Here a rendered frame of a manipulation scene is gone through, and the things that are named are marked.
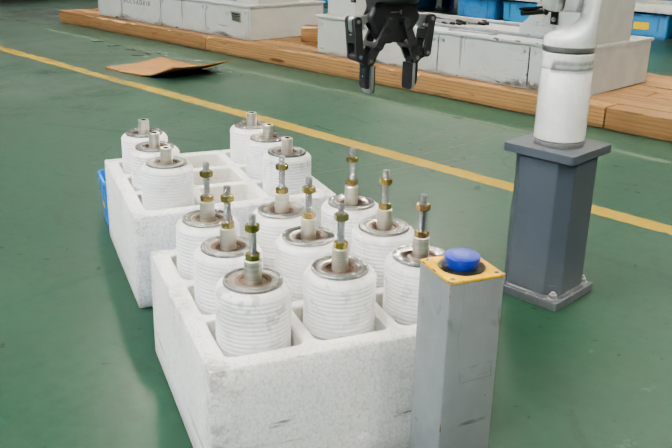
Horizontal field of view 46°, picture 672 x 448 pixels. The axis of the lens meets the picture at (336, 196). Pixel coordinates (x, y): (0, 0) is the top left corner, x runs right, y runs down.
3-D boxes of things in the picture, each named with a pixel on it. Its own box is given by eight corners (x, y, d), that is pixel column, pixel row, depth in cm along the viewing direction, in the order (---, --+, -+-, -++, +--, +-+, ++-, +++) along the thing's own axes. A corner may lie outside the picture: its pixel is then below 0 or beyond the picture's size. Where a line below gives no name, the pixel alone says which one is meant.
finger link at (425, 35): (431, 13, 111) (420, 55, 112) (440, 15, 112) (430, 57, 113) (419, 11, 113) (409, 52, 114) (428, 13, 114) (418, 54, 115)
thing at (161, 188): (189, 241, 160) (186, 154, 154) (201, 259, 152) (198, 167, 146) (141, 247, 157) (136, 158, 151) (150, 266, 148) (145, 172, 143)
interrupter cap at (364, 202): (367, 196, 134) (367, 192, 134) (379, 211, 127) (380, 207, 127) (323, 198, 132) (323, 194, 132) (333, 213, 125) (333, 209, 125)
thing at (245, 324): (274, 380, 112) (274, 261, 106) (302, 417, 104) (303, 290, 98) (208, 396, 108) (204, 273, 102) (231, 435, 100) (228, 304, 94)
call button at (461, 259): (467, 261, 93) (468, 244, 92) (486, 274, 89) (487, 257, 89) (437, 265, 91) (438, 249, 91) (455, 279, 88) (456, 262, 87)
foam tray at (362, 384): (369, 314, 147) (372, 222, 141) (484, 434, 113) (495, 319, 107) (155, 351, 133) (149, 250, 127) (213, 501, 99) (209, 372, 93)
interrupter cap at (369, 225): (390, 242, 114) (390, 238, 114) (348, 230, 119) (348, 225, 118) (418, 228, 120) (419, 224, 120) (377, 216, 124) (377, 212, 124)
